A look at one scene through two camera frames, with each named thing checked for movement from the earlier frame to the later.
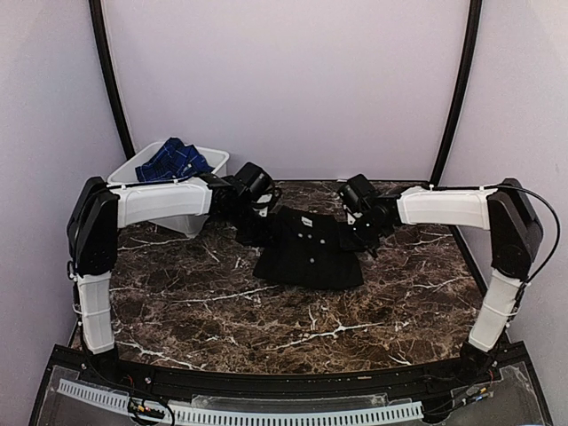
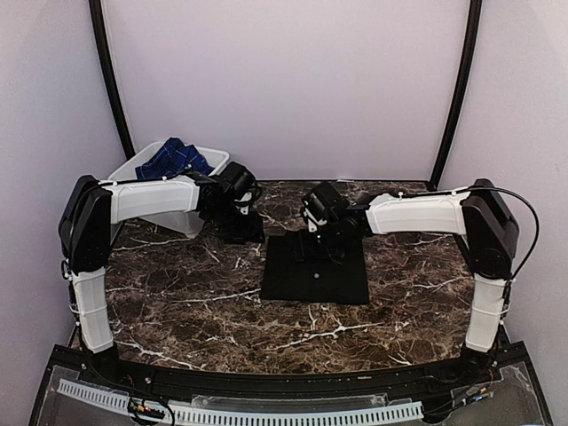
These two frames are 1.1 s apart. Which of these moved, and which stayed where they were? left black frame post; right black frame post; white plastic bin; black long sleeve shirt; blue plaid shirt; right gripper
Moved: right gripper; black long sleeve shirt
Stayed: right black frame post; left black frame post; blue plaid shirt; white plastic bin
